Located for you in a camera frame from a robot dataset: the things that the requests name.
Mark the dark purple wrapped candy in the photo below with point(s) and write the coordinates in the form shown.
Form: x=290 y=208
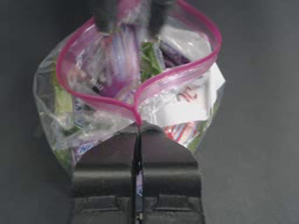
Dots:
x=176 y=57

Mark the clear bag with pink zip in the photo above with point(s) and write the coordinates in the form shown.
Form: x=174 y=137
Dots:
x=78 y=116

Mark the green wrapped candy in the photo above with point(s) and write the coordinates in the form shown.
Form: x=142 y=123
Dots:
x=152 y=61

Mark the red striped wrapped candy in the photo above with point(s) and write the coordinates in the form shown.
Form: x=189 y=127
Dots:
x=181 y=132

